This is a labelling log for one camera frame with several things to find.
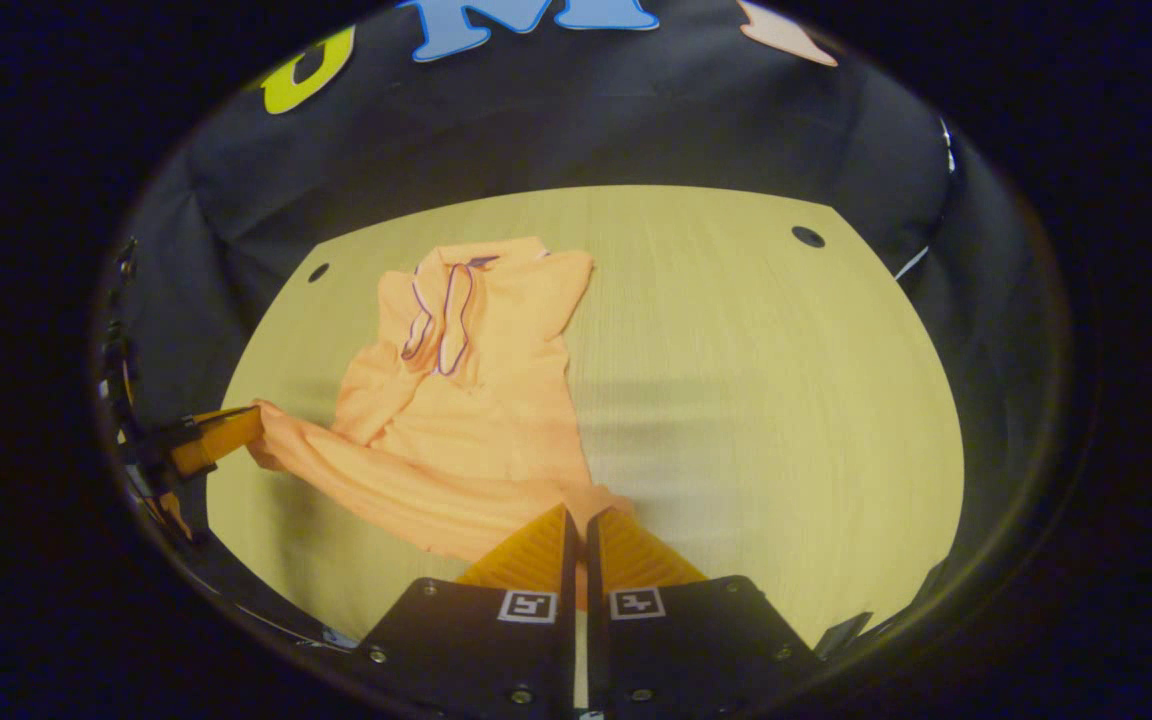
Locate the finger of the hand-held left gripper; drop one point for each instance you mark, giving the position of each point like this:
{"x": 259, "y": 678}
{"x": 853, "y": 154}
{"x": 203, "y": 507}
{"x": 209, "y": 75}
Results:
{"x": 221, "y": 438}

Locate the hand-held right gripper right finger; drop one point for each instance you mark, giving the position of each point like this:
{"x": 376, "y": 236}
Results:
{"x": 676, "y": 640}

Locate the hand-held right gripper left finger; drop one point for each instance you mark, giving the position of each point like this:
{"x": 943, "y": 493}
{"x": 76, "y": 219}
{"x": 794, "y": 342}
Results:
{"x": 496, "y": 640}

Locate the orange T-shirt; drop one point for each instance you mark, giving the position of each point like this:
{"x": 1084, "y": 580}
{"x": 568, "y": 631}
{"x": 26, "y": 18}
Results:
{"x": 476, "y": 420}

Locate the dark grey object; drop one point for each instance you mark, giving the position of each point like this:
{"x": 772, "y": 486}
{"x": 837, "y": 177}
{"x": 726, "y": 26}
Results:
{"x": 844, "y": 632}

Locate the black backdrop cloth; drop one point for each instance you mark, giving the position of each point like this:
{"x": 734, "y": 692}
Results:
{"x": 636, "y": 120}

